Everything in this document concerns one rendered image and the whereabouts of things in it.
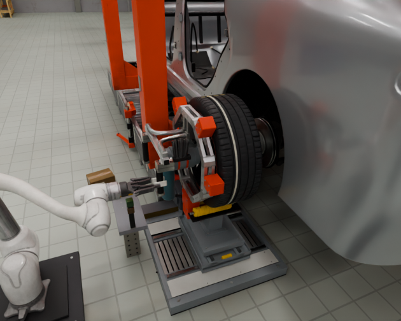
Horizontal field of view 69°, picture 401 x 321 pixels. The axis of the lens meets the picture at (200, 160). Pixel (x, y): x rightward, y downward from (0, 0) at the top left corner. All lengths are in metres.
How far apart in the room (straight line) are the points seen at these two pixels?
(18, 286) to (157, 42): 1.47
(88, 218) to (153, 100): 0.95
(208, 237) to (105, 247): 0.80
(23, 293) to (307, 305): 1.60
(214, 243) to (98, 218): 0.95
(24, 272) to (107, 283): 0.68
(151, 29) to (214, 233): 1.36
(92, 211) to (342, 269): 1.78
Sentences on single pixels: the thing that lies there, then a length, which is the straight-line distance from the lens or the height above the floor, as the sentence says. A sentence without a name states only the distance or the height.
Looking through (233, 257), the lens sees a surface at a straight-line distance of 2.09.
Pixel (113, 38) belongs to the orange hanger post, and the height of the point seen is 1.13.
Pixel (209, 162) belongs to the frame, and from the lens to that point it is 1.46.
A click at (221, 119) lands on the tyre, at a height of 1.13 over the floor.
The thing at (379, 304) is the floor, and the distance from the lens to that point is 2.37.
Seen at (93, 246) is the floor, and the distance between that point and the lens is 2.45.
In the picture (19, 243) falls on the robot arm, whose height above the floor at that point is 0.57.
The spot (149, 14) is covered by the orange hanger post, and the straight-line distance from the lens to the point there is 1.89.
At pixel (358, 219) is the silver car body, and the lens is 1.28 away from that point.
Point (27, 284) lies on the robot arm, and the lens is 1.71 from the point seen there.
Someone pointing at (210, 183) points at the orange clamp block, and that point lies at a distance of 1.44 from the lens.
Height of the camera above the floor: 1.73
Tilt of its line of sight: 31 degrees down
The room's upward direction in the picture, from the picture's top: 2 degrees clockwise
